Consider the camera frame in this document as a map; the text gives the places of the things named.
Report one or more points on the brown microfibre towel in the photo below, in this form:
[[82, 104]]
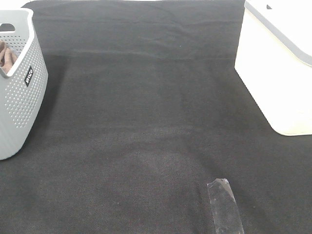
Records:
[[7, 57]]

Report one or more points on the black table cloth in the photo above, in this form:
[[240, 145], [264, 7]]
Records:
[[143, 108]]

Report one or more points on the clear tape strip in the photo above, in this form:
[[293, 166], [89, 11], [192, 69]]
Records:
[[225, 212]]

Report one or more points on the white plastic storage bin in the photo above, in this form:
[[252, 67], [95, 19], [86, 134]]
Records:
[[274, 61]]

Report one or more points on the grey perforated laundry basket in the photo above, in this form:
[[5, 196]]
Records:
[[22, 88]]

